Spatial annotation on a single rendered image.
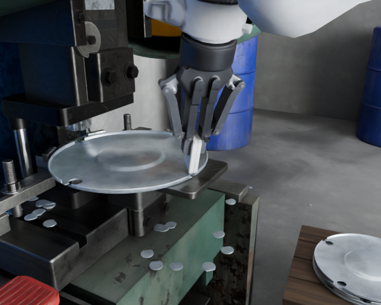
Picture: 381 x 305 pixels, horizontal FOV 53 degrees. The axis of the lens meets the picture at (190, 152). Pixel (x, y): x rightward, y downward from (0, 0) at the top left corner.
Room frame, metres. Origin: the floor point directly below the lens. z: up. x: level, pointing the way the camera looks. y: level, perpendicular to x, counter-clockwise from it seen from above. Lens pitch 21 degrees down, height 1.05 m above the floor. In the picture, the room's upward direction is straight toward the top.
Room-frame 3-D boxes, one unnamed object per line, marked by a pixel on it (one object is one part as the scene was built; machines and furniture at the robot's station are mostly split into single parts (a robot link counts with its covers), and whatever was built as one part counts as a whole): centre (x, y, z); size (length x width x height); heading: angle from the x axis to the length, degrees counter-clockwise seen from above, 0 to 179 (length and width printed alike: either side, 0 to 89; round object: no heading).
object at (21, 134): (0.67, 0.32, 0.81); 0.02 x 0.02 x 0.14
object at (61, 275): (0.72, 0.22, 0.68); 0.45 x 0.30 x 0.06; 151
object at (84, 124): (0.71, 0.22, 0.84); 0.05 x 0.03 x 0.04; 151
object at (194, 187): (0.63, 0.07, 0.72); 0.25 x 0.14 x 0.14; 61
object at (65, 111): (0.72, 0.23, 0.86); 0.20 x 0.16 x 0.05; 151
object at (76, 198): (0.72, 0.23, 0.72); 0.20 x 0.16 x 0.03; 151
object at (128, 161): (0.66, 0.11, 0.78); 0.29 x 0.29 x 0.01
